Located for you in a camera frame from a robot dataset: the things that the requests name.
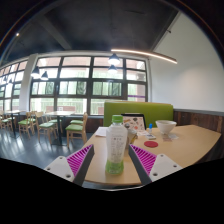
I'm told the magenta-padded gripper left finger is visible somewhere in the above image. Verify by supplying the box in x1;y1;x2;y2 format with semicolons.
43;144;95;187

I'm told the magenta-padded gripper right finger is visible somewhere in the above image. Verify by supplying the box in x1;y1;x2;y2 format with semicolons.
128;144;184;186

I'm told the clear green-capped drink bottle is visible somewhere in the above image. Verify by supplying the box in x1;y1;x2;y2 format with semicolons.
105;114;129;176

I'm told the flat round red coaster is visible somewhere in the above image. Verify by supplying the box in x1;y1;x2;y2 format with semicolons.
143;140;159;149

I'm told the small white paper card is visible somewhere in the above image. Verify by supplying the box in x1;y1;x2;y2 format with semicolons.
162;133;179;141

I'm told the white ceramic bowl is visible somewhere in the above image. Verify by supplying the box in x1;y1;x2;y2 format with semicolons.
155;119;178;135

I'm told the group of green-seated wooden chairs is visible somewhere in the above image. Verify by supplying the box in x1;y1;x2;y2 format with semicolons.
0;110;89;148

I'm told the black laptop with stickers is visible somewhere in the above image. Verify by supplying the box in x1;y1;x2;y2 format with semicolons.
120;113;148;133

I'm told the light wooden dining table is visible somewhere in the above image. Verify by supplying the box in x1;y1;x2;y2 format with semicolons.
43;110;75;147

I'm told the green upholstered bench backrest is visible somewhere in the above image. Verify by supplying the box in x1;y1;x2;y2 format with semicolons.
103;100;175;128

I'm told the white paper sheet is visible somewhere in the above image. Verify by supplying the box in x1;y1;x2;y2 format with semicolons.
94;126;109;138

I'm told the curved linear ceiling light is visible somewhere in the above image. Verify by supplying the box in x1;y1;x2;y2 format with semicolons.
110;48;178;65

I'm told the group of pendant lamps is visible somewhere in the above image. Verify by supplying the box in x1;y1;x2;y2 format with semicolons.
30;53;122;81

